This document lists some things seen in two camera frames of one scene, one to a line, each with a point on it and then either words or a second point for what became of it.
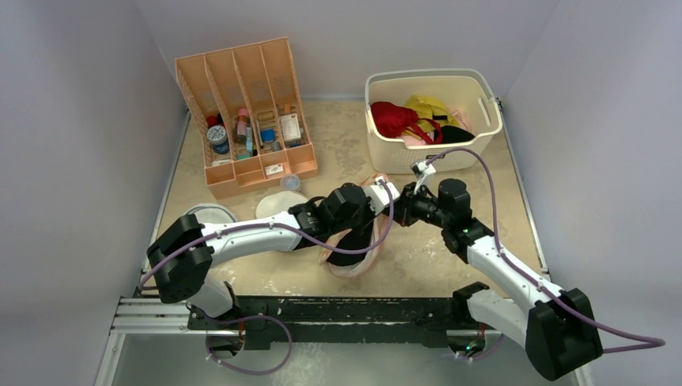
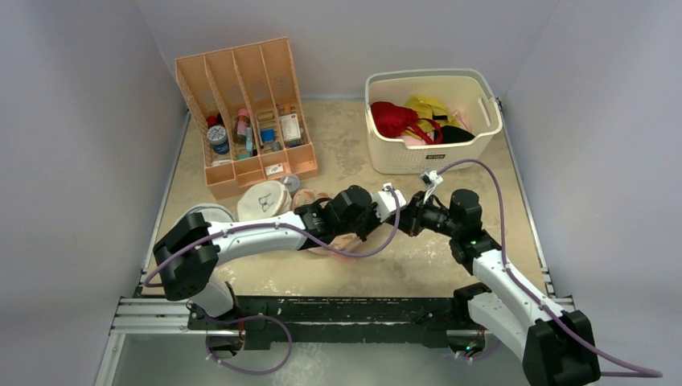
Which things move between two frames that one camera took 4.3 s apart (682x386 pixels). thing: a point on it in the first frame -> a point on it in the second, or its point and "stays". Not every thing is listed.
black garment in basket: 451,133 stays
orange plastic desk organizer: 248,115 stays
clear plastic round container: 290,182 stays
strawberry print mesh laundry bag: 351,271 -> 347,243
